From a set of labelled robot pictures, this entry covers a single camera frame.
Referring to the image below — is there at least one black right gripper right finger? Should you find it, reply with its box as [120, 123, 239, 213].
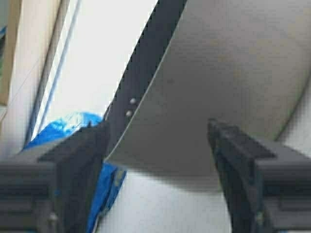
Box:
[207, 119, 311, 233]

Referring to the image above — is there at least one blue plastic bag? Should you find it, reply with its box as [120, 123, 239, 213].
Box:
[23, 112, 126, 233]

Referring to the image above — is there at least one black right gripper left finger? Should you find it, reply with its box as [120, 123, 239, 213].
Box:
[0, 121, 110, 233]

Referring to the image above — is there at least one grey two-handled cooking pot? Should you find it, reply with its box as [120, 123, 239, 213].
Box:
[103, 0, 311, 192]

